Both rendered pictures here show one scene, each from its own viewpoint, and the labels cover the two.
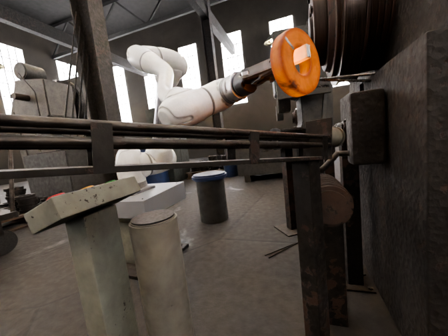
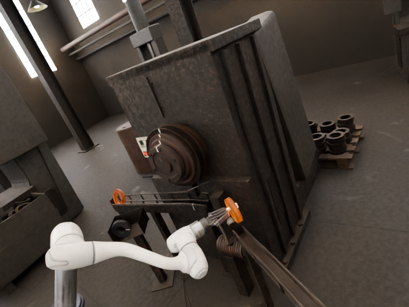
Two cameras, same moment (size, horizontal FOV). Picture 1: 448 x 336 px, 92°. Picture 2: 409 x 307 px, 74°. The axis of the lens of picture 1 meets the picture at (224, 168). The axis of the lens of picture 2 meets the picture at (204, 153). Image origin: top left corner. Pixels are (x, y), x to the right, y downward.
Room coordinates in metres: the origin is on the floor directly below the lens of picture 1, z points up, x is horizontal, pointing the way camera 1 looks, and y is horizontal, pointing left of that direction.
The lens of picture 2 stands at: (0.07, 1.01, 1.78)
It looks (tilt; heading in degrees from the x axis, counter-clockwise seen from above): 22 degrees down; 293
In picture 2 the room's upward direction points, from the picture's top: 22 degrees counter-clockwise
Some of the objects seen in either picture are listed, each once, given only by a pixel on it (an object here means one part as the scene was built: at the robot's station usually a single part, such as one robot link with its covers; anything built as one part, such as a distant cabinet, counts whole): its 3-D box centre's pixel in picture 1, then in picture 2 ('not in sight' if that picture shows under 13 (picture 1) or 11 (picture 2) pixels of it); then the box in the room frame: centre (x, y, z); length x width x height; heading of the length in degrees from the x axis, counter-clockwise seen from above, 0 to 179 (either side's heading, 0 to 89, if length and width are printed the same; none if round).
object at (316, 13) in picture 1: (315, 31); (166, 163); (0.99, -0.46, 1.11); 0.28 x 0.06 x 0.28; 161
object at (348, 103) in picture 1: (366, 128); (222, 206); (0.73, -0.49, 0.68); 0.11 x 0.08 x 0.24; 71
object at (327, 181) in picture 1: (329, 255); (241, 267); (0.69, -0.32, 0.27); 0.22 x 0.13 x 0.53; 161
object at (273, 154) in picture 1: (269, 154); (9, 239); (3.78, -0.82, 0.39); 1.03 x 0.83 x 0.79; 75
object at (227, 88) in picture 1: (235, 87); (197, 229); (0.74, -0.07, 0.86); 0.09 x 0.06 x 0.09; 126
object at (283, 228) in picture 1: (287, 181); (144, 251); (1.54, -0.45, 0.36); 0.26 x 0.20 x 0.72; 16
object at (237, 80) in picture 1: (251, 79); (209, 222); (0.68, -0.11, 0.87); 0.09 x 0.08 x 0.07; 36
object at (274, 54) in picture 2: not in sight; (254, 116); (0.54, -1.68, 0.89); 1.04 x 0.95 x 1.78; 71
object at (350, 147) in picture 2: not in sight; (304, 136); (0.12, -2.35, 0.22); 1.20 x 0.81 x 0.44; 159
